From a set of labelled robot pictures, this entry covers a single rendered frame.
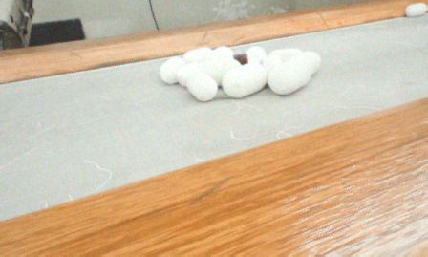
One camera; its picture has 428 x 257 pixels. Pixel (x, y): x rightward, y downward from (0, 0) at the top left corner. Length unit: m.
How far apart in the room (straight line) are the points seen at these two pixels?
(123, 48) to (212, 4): 2.13
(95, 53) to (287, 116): 0.27
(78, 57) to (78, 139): 0.22
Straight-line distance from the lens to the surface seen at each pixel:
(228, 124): 0.17
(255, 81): 0.21
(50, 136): 0.20
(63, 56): 0.39
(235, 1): 2.59
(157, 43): 0.40
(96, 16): 2.29
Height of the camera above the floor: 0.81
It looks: 22 degrees down
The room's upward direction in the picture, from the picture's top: 6 degrees counter-clockwise
